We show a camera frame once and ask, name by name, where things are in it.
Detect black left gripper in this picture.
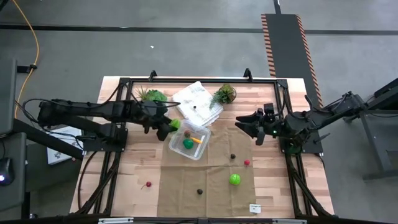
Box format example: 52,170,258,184
136,100,177,142

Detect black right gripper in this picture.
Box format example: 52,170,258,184
235,103,289,146

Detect bright green round fruit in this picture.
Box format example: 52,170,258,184
228,173,242,187

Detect clear plastic tupperware container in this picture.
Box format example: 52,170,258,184
168,119,212,161

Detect succulent in white patterned pot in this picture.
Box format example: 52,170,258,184
135,85,169,104

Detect white folded towel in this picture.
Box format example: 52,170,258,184
171,80,224,128

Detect small plant in dark pot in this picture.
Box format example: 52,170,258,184
209,83,238,110

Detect beige cloth mat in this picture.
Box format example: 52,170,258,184
156,123,257,218

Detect black floor mat striped edges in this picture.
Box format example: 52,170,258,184
260,12,326,119

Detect white printed box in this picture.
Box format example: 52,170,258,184
46,126,85,166

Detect black metal beam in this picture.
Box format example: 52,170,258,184
12,118,85,161

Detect dark grey panel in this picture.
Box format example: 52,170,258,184
0,58,18,136

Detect black computer mouse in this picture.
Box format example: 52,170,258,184
0,157,16,187

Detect dark grey desk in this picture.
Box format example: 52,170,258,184
0,132,32,218

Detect black metal table frame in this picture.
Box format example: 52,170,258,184
70,68,335,218

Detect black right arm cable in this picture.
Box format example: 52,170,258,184
303,91,355,113

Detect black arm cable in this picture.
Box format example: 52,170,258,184
303,91,355,113
14,83,182,125

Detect silver metal bracket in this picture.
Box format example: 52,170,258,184
272,218,308,224
98,217,134,224

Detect dark brown cable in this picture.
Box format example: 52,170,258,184
76,151,98,210

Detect black side table frame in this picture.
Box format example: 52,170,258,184
343,77,398,181

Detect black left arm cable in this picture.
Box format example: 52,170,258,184
14,83,182,125

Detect black cable bracket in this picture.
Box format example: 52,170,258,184
17,63,39,74

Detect yellow cable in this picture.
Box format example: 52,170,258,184
11,0,40,119

